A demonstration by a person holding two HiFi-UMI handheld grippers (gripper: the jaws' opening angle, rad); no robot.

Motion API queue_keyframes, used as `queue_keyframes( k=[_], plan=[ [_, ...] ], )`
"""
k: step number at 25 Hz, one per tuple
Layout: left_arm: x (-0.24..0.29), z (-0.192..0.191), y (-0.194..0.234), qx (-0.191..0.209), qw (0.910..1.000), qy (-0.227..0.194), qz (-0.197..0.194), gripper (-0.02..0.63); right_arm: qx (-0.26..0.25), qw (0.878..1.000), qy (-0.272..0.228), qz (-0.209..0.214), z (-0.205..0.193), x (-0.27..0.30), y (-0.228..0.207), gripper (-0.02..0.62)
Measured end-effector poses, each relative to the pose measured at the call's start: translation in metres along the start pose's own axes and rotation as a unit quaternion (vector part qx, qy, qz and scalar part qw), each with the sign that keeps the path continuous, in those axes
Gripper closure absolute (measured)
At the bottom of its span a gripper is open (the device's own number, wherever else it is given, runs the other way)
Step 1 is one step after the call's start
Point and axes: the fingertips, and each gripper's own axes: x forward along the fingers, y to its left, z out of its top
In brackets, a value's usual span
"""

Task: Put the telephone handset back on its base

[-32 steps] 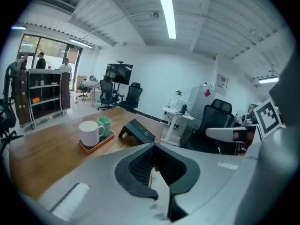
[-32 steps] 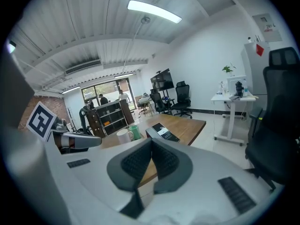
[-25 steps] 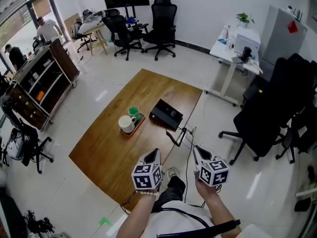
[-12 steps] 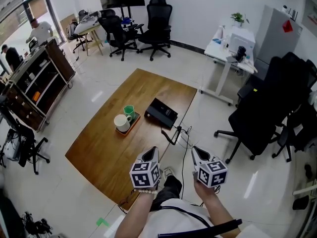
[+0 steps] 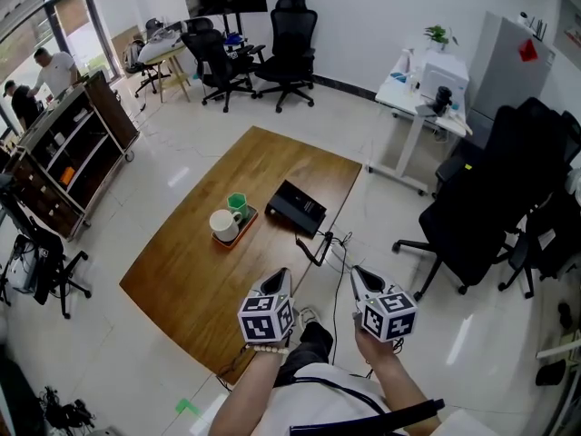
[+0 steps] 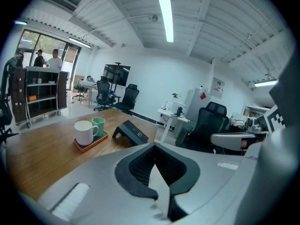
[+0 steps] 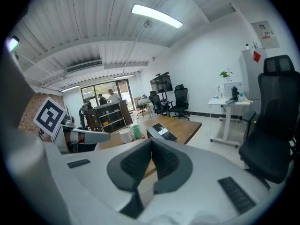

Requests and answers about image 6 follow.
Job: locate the green potted plant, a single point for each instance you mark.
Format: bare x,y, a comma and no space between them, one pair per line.
175,95

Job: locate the white mug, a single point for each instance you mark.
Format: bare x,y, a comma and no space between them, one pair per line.
84,132

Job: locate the black chair with equipment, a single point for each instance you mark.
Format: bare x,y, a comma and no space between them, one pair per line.
5,102

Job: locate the green hexagonal cup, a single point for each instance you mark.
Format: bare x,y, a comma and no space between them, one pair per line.
99,124

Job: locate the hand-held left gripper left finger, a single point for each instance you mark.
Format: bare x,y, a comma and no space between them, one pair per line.
105,189

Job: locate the round ceiling detector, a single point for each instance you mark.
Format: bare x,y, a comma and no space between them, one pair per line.
153,17

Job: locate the black office chair with armrests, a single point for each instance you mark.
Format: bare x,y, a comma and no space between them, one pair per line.
103,95

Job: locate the black box device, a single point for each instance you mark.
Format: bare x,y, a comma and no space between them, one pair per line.
133,132

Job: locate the white cushion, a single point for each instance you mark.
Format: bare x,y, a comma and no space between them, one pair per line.
87,83

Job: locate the grey electrical panel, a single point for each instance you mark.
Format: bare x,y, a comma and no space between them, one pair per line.
217,88

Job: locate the wooden stool table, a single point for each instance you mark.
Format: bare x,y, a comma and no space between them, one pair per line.
89,95

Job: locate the orange box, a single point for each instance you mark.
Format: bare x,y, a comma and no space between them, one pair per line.
32,98

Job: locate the grey refrigerator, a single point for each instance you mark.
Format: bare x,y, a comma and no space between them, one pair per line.
194,104

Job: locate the orange tray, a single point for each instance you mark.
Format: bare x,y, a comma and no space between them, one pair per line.
93,143

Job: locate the ceiling air vent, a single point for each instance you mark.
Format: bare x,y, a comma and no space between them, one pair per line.
61,1

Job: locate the tall black mesh office chair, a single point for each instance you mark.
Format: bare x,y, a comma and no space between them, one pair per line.
128,98

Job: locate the long ceiling lamp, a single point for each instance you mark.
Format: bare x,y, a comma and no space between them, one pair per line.
167,20
79,42
266,83

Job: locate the small black swivel chair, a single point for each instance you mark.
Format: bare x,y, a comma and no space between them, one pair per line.
78,90

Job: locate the white clutter pile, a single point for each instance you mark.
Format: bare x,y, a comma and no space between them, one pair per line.
239,119

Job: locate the large black office chair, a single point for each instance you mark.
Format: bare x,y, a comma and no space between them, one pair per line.
206,128

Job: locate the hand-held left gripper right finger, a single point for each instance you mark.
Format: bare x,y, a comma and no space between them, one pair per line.
206,179

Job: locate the black flat screen television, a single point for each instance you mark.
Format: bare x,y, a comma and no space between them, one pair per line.
116,75

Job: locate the router with antennas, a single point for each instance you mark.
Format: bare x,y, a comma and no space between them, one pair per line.
204,88

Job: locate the glass door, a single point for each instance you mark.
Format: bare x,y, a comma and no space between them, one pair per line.
42,43

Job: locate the brown shelf cart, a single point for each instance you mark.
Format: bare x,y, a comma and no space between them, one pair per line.
42,95

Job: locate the white box appliance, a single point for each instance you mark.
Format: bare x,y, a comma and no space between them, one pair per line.
180,105

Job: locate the red paper decoration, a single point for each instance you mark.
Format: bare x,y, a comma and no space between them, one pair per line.
203,96

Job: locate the white standing desk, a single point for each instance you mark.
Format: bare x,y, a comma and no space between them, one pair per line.
168,116

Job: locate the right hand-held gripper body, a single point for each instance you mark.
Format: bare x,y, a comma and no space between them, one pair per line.
275,119

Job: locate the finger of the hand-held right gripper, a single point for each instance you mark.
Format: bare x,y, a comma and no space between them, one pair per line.
229,140

